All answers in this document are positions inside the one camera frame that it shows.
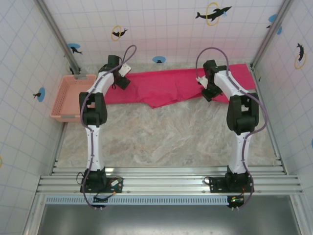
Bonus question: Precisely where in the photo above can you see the small circuit board green light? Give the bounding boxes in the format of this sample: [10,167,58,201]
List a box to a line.
[227,195,245,204]

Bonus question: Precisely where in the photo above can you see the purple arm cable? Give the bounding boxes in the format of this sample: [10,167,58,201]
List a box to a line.
[195,47,268,211]
[77,45,136,211]

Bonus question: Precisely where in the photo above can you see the black connector board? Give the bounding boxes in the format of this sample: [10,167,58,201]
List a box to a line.
[92,194,109,204]

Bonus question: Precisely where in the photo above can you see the aluminium rail beam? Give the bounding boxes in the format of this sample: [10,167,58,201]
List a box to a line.
[36,166,304,196]

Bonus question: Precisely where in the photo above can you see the upright dolphin yellow ring sticker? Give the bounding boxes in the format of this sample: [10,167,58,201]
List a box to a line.
[293,42,308,70]

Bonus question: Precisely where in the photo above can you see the magenta long pants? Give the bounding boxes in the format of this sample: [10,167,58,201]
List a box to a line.
[104,63,256,110]

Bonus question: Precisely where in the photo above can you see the blue circle black seal sticker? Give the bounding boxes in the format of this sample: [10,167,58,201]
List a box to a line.
[32,87,46,102]

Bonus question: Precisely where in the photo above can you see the aluminium corner post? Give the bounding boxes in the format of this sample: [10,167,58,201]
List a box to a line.
[34,0,83,74]
[249,0,294,70]

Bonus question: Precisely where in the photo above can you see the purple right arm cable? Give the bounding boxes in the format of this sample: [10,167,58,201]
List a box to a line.
[195,47,268,211]

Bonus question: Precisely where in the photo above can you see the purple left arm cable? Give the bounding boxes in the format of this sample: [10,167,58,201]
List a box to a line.
[77,45,136,211]

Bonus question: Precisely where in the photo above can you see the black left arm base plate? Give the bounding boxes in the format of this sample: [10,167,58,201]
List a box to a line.
[79,175,124,194]

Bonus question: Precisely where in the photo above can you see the blue shapes wall sticker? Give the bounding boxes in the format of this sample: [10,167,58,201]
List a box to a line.
[266,13,283,35]

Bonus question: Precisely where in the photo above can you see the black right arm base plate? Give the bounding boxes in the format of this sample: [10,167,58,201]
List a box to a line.
[207,176,255,194]

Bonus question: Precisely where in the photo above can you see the white slotted cable duct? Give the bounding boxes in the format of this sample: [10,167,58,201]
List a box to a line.
[45,195,299,206]

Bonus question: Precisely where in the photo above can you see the pink plastic basket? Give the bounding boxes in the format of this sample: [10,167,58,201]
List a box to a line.
[50,74,98,123]

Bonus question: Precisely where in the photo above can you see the blue circle shark sticker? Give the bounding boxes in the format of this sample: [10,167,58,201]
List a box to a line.
[67,43,84,55]

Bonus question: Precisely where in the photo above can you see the small dolphin yellow ring sticker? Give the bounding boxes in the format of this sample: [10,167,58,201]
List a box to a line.
[111,24,129,41]

